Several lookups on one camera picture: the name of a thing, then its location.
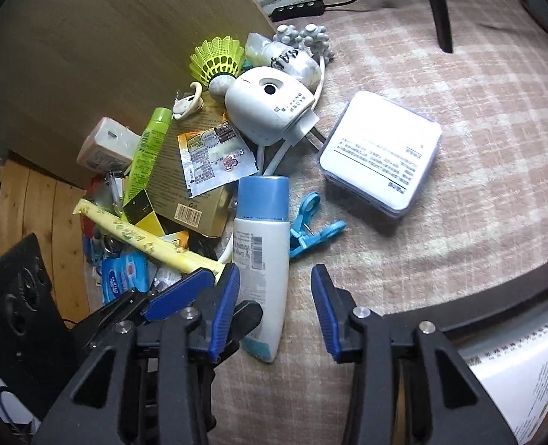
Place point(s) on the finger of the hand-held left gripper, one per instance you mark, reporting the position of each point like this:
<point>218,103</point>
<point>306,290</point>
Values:
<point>181,293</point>
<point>250,322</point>

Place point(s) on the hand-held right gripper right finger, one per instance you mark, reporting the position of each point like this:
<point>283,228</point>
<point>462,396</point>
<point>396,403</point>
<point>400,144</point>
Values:
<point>326,315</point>

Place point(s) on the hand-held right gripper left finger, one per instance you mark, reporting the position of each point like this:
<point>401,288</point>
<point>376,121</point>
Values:
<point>225,310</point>

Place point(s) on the blue wet wipes packet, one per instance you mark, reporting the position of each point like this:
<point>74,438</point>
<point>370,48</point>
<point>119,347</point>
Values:
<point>121,278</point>

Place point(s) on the white bottle with blue cap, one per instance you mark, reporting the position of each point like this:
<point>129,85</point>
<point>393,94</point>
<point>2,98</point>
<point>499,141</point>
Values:
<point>260,250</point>

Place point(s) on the yellow printed long packet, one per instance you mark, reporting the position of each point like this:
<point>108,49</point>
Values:
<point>139,238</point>

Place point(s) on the blue clothes clip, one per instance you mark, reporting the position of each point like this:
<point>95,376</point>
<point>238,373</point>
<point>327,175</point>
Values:
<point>311,238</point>

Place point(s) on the yellow black packet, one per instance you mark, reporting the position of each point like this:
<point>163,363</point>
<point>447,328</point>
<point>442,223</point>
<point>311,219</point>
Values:
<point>142,211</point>

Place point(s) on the beige cardboard box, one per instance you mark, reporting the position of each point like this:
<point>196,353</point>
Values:
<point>172,181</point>

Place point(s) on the printed snack sachet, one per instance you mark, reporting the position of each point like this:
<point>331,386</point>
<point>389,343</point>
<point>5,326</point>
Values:
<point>209,157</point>

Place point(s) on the green tube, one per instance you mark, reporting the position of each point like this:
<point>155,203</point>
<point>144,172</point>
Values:
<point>150,148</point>

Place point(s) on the clear plastic box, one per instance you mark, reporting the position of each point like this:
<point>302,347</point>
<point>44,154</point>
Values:
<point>380,167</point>

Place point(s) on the white packaged box with barcode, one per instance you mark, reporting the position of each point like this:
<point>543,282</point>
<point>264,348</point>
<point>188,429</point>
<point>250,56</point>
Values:
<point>102,143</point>

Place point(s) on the white ear hook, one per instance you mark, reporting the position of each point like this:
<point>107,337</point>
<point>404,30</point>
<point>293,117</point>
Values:
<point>183,107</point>

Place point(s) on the white power adapter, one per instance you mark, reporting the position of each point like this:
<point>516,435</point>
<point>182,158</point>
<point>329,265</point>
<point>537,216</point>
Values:
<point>255,106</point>

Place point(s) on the white printed paper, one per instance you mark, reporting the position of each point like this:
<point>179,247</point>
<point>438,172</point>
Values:
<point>524,380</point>

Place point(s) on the yellow green shuttlecock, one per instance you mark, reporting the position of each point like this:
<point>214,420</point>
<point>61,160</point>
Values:
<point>216,58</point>

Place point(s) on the curved wooden board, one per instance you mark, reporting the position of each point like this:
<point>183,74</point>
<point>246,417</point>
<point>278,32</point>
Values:
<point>93,55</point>

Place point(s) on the white plastic packet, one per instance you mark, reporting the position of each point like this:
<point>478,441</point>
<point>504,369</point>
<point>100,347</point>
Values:
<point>288,62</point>

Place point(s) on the grey knobbed massage roller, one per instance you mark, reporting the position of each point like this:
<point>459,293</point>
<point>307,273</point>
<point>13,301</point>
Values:
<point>311,37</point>

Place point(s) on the black power strip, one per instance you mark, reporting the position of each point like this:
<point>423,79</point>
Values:
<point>297,9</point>

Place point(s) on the black chair leg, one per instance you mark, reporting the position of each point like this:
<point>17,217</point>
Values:
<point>438,9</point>

